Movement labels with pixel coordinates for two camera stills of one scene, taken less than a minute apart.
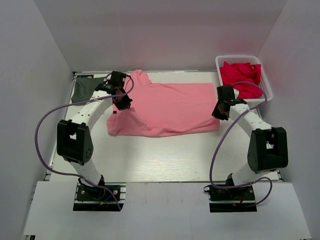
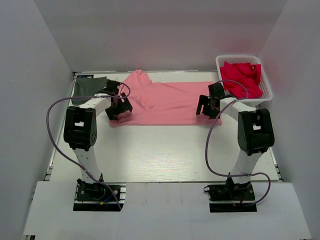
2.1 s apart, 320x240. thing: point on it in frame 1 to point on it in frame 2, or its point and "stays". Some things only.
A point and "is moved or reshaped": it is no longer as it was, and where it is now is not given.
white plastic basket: (266, 91) stays
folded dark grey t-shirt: (84, 87) stays
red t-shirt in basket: (247, 72) stays
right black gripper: (216, 114) to (203, 100)
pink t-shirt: (164, 109) is moved or reshaped
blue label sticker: (85, 76) stays
